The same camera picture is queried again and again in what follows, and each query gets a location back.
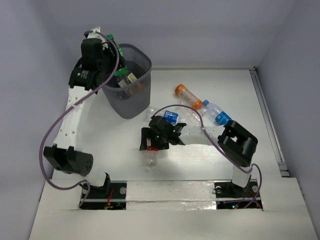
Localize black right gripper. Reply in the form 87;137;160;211
140;126;170;150

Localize green soda bottle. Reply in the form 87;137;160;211
105;33;130;77

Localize clear apple juice bottle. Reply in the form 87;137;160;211
117;72;138;88

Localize clear bottle red label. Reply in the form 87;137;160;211
143;138;159;167

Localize clear bottle blue label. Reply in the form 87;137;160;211
144;106;185;126

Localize orange juice bottle brown cap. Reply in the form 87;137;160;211
132;83;146;93

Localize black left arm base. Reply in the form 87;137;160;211
79;173;128;211

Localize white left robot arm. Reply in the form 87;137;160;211
38;26;125;198

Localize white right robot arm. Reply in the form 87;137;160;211
139;115;258;196

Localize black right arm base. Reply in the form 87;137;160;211
211;180;263;210

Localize grey mesh waste bin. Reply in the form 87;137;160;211
102;43;152;119

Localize long orange capped bottle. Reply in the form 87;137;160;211
174;84;203;110

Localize clear bottle light blue cap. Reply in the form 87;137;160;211
202;100;232;126

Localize silver taped front rail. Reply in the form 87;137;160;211
125;180;217;211

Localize metal rail right wall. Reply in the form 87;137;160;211
249;67;291;178

